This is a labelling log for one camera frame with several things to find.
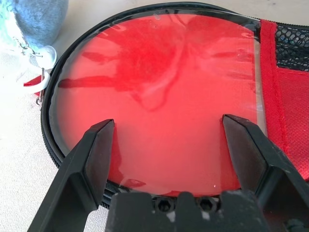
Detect grey plush shark keychain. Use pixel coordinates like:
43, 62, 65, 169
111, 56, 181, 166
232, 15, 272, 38
0, 0, 70, 95

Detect black red paddle case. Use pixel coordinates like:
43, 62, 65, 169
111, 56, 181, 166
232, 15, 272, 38
40, 1, 309, 211

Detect red ping-pong paddle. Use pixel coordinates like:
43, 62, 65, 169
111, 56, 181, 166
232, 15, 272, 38
56, 14, 261, 196

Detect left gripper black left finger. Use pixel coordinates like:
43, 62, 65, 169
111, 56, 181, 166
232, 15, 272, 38
28, 118, 115, 232

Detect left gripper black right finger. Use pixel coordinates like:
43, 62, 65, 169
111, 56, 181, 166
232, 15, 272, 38
221, 113, 309, 232

